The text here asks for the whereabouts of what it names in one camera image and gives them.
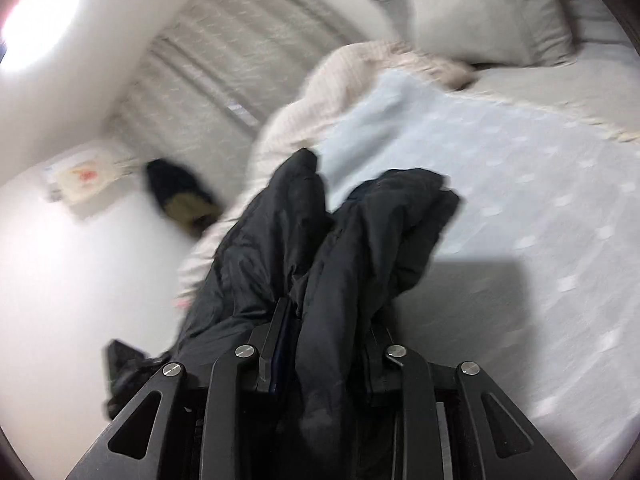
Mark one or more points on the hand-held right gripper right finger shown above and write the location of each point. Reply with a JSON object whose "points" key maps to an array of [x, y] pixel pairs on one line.
{"points": [[375, 360]]}

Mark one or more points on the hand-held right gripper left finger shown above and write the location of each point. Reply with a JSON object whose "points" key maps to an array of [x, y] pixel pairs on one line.
{"points": [[280, 345]]}

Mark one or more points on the black padded jacket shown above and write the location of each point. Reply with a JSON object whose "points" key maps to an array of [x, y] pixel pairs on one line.
{"points": [[280, 220]]}

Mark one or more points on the dark cloth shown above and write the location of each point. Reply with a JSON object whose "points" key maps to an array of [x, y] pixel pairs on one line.
{"points": [[125, 370]]}

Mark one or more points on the light blue dotted blanket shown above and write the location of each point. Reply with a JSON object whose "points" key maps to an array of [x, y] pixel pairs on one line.
{"points": [[500, 185]]}

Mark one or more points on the beige textured quilt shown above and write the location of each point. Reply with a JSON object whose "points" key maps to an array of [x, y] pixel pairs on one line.
{"points": [[300, 110]]}

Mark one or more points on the white tote bag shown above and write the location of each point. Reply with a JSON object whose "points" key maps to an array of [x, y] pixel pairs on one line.
{"points": [[82, 177]]}

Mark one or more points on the grey striped curtain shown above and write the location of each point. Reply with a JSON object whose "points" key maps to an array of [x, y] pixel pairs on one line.
{"points": [[225, 60]]}

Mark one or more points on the bed with grey sheet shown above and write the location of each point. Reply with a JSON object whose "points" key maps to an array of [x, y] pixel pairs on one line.
{"points": [[575, 80]]}

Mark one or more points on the light grey pillow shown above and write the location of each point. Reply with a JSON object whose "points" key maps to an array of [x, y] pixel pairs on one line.
{"points": [[490, 10]]}

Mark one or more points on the round ceiling lamp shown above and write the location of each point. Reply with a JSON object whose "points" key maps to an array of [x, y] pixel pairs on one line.
{"points": [[35, 25]]}

